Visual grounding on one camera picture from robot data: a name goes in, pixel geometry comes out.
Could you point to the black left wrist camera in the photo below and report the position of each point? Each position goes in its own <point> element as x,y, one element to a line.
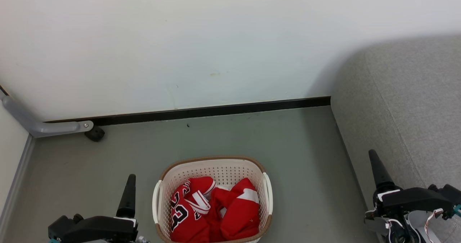
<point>63,226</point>

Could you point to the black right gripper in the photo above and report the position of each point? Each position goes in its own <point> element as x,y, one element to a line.
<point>414,199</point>

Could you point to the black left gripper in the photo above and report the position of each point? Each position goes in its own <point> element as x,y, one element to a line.
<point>104,228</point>

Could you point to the white perforated laundry basket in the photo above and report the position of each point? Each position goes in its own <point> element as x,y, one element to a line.
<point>223,171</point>

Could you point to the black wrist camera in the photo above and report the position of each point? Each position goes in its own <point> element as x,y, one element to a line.
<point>448,196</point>
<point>63,226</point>

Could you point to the black baseboard strip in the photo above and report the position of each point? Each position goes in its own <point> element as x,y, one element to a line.
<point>216,110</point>

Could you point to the red garment white patch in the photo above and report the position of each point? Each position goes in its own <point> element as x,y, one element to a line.
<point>237,217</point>

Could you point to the red jersey number 23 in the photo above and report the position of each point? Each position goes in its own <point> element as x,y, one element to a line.
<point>187,228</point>

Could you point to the grey fabric sofa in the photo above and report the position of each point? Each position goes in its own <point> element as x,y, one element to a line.
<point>414,109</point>

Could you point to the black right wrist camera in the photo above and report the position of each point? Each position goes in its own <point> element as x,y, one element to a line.
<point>448,196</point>

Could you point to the grey metal frame leg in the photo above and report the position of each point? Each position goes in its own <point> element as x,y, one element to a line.
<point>47,127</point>

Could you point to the black caster wheel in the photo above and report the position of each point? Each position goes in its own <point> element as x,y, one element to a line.
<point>95,134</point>

